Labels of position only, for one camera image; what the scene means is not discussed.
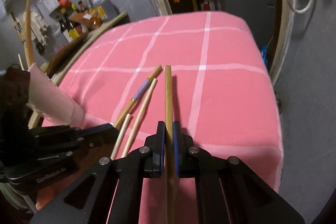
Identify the thin pale wooden chopstick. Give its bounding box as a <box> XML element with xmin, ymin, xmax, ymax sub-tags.
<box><xmin>121</xmin><ymin>78</ymin><xmax>157</xmax><ymax>157</ymax></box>

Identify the pink checked tablecloth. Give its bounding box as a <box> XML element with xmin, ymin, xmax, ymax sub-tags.
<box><xmin>41</xmin><ymin>10</ymin><xmax>284</xmax><ymax>224</ymax></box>

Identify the yellow label sauce bottle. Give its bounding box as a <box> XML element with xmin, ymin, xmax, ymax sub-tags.
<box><xmin>60</xmin><ymin>8</ymin><xmax>80</xmax><ymax>39</ymax></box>

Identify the yellow cap bottle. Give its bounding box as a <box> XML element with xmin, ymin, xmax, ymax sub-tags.
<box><xmin>83</xmin><ymin>0</ymin><xmax>92</xmax><ymax>10</ymax></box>

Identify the hanging beige towel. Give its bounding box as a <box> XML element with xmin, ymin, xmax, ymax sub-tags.
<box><xmin>30</xmin><ymin>11</ymin><xmax>49</xmax><ymax>46</ymax></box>

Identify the white wall box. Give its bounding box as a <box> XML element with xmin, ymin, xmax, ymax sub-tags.
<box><xmin>42</xmin><ymin>0</ymin><xmax>60</xmax><ymax>13</ymax></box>

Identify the wooden knife holder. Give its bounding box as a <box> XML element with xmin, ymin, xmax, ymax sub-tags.
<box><xmin>11</xmin><ymin>12</ymin><xmax>26</xmax><ymax>43</ymax></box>

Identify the dark soy sauce bottle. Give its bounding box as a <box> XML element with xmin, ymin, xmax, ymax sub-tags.
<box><xmin>58</xmin><ymin>19</ymin><xmax>73</xmax><ymax>43</ymax></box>

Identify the person's left hand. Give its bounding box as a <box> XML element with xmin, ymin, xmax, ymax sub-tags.
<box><xmin>36</xmin><ymin>180</ymin><xmax>66</xmax><ymax>210</ymax></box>

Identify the pink plastic utensil holder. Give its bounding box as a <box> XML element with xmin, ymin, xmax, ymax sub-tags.
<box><xmin>27</xmin><ymin>63</ymin><xmax>85</xmax><ymax>128</ymax></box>

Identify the red plastic bag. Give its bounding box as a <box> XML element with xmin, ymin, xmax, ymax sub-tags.
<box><xmin>57</xmin><ymin>0</ymin><xmax>71</xmax><ymax>9</ymax></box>

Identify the bamboo chopstick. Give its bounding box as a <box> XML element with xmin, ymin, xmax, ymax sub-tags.
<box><xmin>23</xmin><ymin>0</ymin><xmax>35</xmax><ymax>68</ymax></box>
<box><xmin>165</xmin><ymin>65</ymin><xmax>174</xmax><ymax>223</ymax></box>

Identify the wooden cutting board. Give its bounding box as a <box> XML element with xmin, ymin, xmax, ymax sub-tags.
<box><xmin>46</xmin><ymin>32</ymin><xmax>89</xmax><ymax>79</ymax></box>

